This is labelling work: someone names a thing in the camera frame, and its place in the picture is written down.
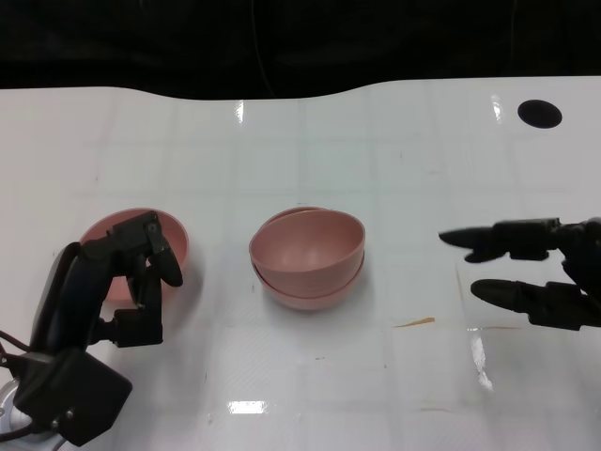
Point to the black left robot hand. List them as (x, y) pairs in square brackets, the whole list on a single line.
[(70, 291)]

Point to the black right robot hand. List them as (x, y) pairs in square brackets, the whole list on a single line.
[(582, 263)]

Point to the pink plastic bowl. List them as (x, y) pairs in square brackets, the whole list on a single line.
[(305, 244), (178, 239), (310, 298)]

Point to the black round table grommet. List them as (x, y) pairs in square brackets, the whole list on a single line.
[(539, 113)]

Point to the orange tape strip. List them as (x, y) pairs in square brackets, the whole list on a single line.
[(418, 322)]

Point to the black backdrop cloth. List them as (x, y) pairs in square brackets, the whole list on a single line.
[(141, 42)]

